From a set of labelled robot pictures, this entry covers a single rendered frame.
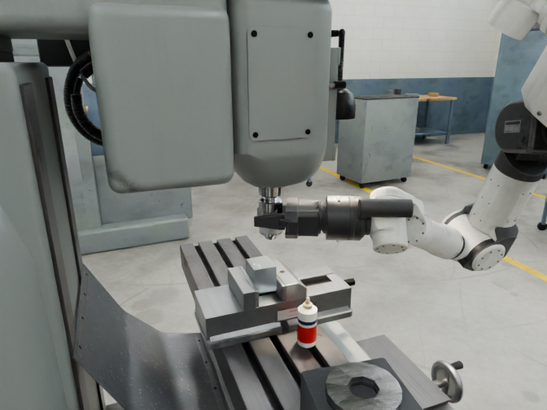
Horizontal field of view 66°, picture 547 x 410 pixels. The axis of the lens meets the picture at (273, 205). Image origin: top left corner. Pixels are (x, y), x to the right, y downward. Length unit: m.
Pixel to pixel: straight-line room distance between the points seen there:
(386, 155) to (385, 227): 4.70
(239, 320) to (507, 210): 0.60
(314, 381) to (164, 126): 0.40
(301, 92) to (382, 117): 4.67
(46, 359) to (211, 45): 0.49
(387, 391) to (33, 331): 0.46
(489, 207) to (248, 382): 0.60
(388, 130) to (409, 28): 3.97
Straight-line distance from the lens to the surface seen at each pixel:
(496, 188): 0.96
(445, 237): 0.95
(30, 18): 0.64
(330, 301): 1.00
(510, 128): 0.90
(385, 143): 5.45
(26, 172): 0.60
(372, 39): 8.64
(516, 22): 0.80
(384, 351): 1.28
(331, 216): 0.80
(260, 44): 0.68
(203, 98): 0.63
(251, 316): 0.93
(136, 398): 0.83
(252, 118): 0.68
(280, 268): 0.99
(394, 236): 0.81
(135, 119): 0.63
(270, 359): 0.90
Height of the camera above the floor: 1.53
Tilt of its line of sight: 19 degrees down
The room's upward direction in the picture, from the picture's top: straight up
